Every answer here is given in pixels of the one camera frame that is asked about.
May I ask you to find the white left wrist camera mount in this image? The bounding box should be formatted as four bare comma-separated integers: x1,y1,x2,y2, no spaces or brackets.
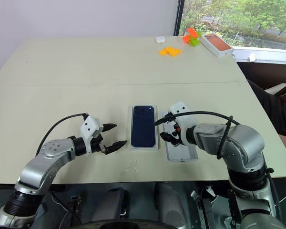
79,115,103,156

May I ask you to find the dark grey rounded shape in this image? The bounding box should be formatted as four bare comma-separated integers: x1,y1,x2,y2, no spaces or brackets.
154,181,187,229
90,187,131,224

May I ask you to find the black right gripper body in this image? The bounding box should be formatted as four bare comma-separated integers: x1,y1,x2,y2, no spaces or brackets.
170,120,183,147

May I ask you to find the person in dark clothes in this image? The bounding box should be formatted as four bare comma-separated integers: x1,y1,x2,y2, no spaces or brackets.
235,61,286,166

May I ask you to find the black window frame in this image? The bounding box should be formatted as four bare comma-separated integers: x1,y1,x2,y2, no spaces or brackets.
173,0,185,37

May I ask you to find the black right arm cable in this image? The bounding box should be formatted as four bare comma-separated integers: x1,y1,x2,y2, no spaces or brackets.
154,110,240,160

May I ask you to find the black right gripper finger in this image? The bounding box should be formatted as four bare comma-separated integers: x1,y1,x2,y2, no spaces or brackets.
160,133,179,144

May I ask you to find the white box with orange phone print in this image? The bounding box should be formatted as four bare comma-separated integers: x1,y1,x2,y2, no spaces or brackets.
199,33,235,58

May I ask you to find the white phone box base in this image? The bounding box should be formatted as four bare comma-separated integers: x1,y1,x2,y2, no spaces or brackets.
128,103,160,151

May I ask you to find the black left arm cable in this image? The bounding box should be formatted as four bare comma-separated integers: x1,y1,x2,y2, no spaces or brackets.
35,113,90,155

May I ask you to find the white phone box lid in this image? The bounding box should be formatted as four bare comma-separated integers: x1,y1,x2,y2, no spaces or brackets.
161,110,199,163

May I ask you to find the dark blue smartphone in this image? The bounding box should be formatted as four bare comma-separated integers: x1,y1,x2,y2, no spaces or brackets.
130,104,157,148

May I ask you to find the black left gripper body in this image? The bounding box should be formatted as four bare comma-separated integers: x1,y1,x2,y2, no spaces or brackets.
90,124,108,155

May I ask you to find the green toy brick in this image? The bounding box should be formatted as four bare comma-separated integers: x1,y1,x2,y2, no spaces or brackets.
188,31,202,47

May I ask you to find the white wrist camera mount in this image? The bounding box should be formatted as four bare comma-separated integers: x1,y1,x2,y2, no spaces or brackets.
79,115,103,156
169,101,197,147

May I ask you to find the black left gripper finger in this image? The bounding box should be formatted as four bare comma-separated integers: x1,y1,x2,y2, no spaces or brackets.
102,123,118,133
104,140,128,156

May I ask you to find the white window sill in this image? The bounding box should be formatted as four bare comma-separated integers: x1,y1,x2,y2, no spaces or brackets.
230,46,286,65

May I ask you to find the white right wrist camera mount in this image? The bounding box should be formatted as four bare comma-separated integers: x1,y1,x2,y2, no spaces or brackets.
169,101,197,147

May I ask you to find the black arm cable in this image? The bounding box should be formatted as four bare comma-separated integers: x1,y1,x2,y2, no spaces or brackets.
154,110,240,160
35,113,90,155

